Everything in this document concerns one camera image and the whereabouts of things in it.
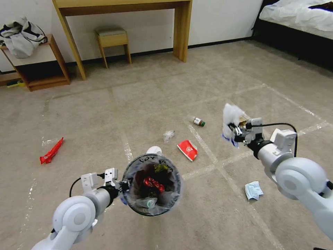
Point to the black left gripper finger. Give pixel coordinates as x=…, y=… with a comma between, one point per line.
x=125, y=183
x=126, y=190

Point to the crushed red paper cup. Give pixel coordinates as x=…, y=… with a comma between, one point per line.
x=187, y=150

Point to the long red snack wrapper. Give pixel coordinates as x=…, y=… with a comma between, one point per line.
x=52, y=152

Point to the crumpled red foil wrapper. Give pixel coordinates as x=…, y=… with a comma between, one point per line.
x=153, y=184

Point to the wooden stool with grey cushion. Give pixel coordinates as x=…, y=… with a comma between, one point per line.
x=113, y=39

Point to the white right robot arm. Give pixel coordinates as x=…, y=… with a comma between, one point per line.
x=299, y=177

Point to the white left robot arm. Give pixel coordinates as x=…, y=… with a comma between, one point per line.
x=75, y=216

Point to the white bed mattress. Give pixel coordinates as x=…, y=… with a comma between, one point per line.
x=294, y=13

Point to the white and black cloth bag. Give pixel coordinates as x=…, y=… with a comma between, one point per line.
x=22, y=39

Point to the yellow and black wrapper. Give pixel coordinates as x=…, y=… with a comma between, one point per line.
x=161, y=168

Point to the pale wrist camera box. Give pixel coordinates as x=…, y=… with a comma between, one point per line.
x=110, y=174
x=255, y=125

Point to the clear plastic bin liner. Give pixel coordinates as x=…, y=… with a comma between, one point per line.
x=171, y=169

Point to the black round trash bin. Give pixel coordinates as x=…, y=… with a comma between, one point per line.
x=132, y=200

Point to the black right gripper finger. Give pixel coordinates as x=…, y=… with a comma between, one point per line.
x=236, y=129
x=238, y=139

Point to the crumpled clear plastic wrap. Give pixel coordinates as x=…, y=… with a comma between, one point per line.
x=168, y=136

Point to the black bed frame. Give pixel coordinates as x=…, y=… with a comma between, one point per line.
x=291, y=39

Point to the crumpled blue face mask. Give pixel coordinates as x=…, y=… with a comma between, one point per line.
x=253, y=191

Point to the low wooden side shelf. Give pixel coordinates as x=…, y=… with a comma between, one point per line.
x=49, y=80

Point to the light wooden desk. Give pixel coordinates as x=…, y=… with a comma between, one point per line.
x=125, y=6

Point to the clear bottle with green cap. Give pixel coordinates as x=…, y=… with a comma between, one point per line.
x=145, y=202

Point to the white tissue packet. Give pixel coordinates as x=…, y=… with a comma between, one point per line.
x=231, y=114

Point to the small bottle with green cap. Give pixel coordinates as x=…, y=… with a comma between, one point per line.
x=197, y=120

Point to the white plastic cup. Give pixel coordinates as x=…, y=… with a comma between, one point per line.
x=154, y=150

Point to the dark cloth on bed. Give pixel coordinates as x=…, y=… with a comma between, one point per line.
x=321, y=7

